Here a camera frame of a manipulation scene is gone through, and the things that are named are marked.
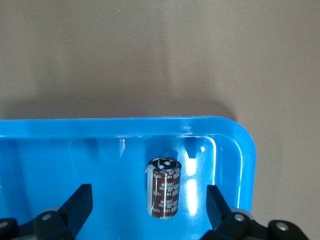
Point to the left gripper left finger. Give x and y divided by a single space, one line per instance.
75 212

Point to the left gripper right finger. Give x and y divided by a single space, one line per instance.
225 225

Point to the dark capacitor with white print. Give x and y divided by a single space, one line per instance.
165 192

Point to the blue plastic tray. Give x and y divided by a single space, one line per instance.
75 162

